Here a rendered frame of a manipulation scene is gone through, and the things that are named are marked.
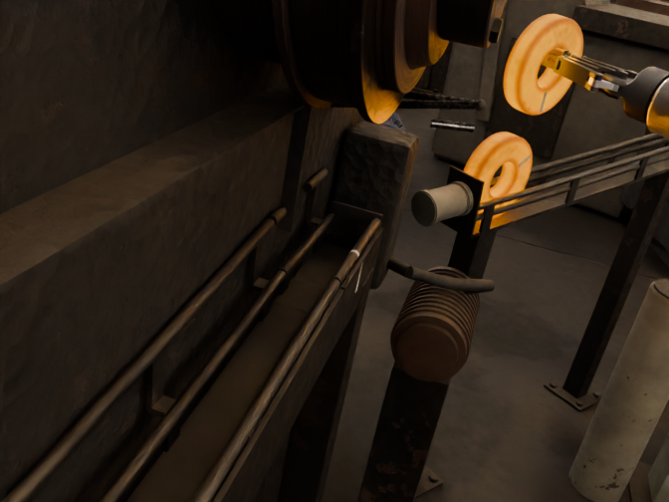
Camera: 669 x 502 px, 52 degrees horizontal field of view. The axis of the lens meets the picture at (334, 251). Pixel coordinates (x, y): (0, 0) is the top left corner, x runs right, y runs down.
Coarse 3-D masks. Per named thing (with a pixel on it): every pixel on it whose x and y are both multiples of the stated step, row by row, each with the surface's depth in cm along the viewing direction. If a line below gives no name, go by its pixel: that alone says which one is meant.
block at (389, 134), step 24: (360, 144) 98; (384, 144) 97; (408, 144) 97; (360, 168) 99; (384, 168) 98; (408, 168) 99; (336, 192) 102; (360, 192) 101; (384, 192) 100; (384, 216) 101; (384, 240) 103; (384, 264) 105
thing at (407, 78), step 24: (384, 0) 54; (408, 0) 56; (432, 0) 57; (384, 24) 56; (408, 24) 59; (432, 24) 61; (384, 48) 58; (408, 48) 62; (432, 48) 65; (384, 72) 62; (408, 72) 68
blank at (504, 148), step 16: (480, 144) 117; (496, 144) 115; (512, 144) 117; (528, 144) 120; (480, 160) 115; (496, 160) 116; (512, 160) 119; (528, 160) 122; (480, 176) 116; (512, 176) 123; (528, 176) 125; (496, 192) 123; (512, 192) 124
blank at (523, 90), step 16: (544, 16) 106; (560, 16) 107; (528, 32) 105; (544, 32) 104; (560, 32) 107; (576, 32) 109; (528, 48) 104; (544, 48) 106; (560, 48) 109; (576, 48) 111; (512, 64) 106; (528, 64) 105; (512, 80) 107; (528, 80) 107; (544, 80) 114; (560, 80) 113; (512, 96) 109; (528, 96) 109; (544, 96) 112; (560, 96) 115; (528, 112) 112; (544, 112) 114
